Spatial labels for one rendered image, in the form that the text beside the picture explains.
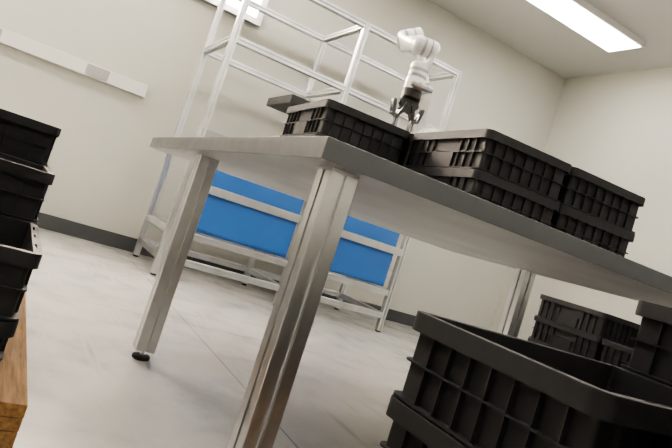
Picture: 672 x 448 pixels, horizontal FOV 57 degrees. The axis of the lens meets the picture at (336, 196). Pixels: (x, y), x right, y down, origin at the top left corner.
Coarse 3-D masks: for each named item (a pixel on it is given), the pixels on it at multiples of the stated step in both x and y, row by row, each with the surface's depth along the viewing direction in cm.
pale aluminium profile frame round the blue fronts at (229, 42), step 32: (224, 0) 443; (320, 0) 406; (352, 32) 439; (384, 32) 428; (224, 64) 380; (288, 64) 399; (352, 64) 419; (192, 96) 438; (320, 96) 457; (448, 96) 459; (160, 192) 434; (224, 192) 385; (160, 224) 388; (160, 256) 373; (192, 256) 448; (256, 256) 400; (288, 256) 412; (384, 288) 458; (384, 320) 447
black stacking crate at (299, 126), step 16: (304, 112) 205; (320, 112) 189; (336, 112) 186; (288, 128) 214; (304, 128) 198; (320, 128) 187; (336, 128) 187; (352, 128) 189; (368, 128) 192; (352, 144) 190; (368, 144) 192; (384, 144) 194; (400, 144) 196
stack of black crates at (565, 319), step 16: (544, 304) 305; (560, 304) 296; (576, 304) 288; (544, 320) 301; (560, 320) 293; (576, 320) 286; (592, 320) 279; (608, 320) 275; (624, 320) 278; (544, 336) 299; (560, 336) 291; (576, 336) 284; (592, 336) 275; (608, 336) 276; (624, 336) 281; (576, 352) 281; (592, 352) 274
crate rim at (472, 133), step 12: (432, 132) 185; (444, 132) 179; (456, 132) 173; (468, 132) 168; (480, 132) 163; (492, 132) 160; (504, 144) 162; (516, 144) 163; (540, 156) 166; (552, 156) 168; (564, 168) 170
